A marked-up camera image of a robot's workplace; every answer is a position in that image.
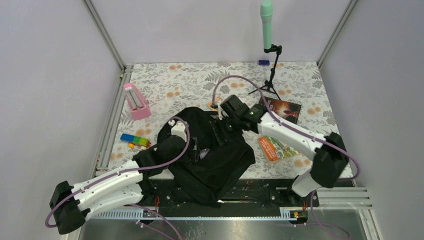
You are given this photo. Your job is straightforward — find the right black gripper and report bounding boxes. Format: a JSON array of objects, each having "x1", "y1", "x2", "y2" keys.
[{"x1": 208, "y1": 114, "x2": 244, "y2": 147}]

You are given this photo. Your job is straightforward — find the black fabric student bag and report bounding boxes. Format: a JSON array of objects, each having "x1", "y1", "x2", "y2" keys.
[{"x1": 132, "y1": 106, "x2": 257, "y2": 205}]

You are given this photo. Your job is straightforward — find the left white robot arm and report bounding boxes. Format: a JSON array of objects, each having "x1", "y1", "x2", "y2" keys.
[{"x1": 44, "y1": 116, "x2": 193, "y2": 235}]

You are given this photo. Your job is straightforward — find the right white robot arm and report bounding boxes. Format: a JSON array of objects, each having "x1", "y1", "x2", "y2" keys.
[{"x1": 211, "y1": 95, "x2": 349, "y2": 206}]

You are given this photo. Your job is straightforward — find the colourful toy block train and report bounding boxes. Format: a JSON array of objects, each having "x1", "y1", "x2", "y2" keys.
[{"x1": 120, "y1": 133, "x2": 152, "y2": 148}]

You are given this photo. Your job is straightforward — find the orange spiral notebook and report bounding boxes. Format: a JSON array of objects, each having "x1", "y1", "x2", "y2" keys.
[{"x1": 208, "y1": 101, "x2": 219, "y2": 112}]

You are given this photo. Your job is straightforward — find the pink metronome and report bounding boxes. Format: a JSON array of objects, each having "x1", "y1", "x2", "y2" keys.
[{"x1": 123, "y1": 83, "x2": 152, "y2": 121}]

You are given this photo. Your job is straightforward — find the black microphone tripod stand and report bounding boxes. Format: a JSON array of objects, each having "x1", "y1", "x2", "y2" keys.
[{"x1": 249, "y1": 44, "x2": 283, "y2": 100}]

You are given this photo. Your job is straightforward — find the orange cover booklet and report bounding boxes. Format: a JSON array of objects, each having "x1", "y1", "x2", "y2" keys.
[{"x1": 257, "y1": 136, "x2": 300, "y2": 163}]

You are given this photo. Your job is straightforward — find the dark cover book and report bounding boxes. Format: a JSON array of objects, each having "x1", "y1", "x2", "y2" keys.
[{"x1": 265, "y1": 97, "x2": 302, "y2": 124}]

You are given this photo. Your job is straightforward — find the small blue box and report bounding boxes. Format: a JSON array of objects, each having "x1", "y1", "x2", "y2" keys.
[{"x1": 258, "y1": 60, "x2": 270, "y2": 66}]

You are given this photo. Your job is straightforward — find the floral table mat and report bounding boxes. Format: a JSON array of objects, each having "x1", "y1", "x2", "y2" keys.
[{"x1": 103, "y1": 61, "x2": 338, "y2": 169}]

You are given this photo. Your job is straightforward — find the green microphone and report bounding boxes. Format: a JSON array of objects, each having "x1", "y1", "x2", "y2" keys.
[{"x1": 260, "y1": 0, "x2": 273, "y2": 51}]

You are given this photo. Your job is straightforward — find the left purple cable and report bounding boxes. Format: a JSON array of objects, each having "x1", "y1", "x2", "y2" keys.
[{"x1": 44, "y1": 116, "x2": 191, "y2": 229}]

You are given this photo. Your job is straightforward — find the purple cable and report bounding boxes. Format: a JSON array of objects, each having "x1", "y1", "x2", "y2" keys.
[
  {"x1": 44, "y1": 116, "x2": 191, "y2": 229},
  {"x1": 211, "y1": 75, "x2": 362, "y2": 181}
]

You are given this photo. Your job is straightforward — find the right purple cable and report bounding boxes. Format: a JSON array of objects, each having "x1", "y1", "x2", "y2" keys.
[{"x1": 211, "y1": 75, "x2": 362, "y2": 181}]

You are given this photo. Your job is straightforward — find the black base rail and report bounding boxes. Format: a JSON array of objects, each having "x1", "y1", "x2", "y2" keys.
[{"x1": 138, "y1": 179, "x2": 320, "y2": 218}]

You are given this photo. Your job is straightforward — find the white slotted cable duct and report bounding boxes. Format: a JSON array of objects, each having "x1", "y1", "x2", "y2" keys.
[{"x1": 87, "y1": 206, "x2": 307, "y2": 221}]

